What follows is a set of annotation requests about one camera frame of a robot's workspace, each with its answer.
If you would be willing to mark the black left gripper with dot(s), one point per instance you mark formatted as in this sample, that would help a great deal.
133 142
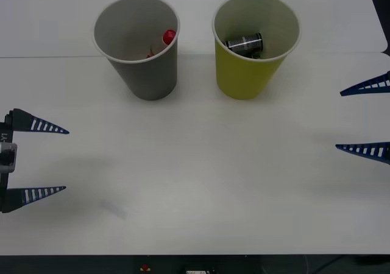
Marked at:
6 131

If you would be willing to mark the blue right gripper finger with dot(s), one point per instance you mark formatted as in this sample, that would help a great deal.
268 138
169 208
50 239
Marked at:
373 86
370 152

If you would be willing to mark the clear plastic bottle red cap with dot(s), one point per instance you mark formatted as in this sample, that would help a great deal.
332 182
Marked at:
167 38

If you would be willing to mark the yellow-green plastic bin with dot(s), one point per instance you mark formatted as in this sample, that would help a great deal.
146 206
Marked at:
243 76

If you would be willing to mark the black drink can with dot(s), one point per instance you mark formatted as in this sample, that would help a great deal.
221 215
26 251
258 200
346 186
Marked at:
245 42

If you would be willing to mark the grey plastic bin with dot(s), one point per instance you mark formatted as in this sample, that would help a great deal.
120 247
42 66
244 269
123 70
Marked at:
149 76

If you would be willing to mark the red emergency stop button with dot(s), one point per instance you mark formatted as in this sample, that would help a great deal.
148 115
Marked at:
145 267

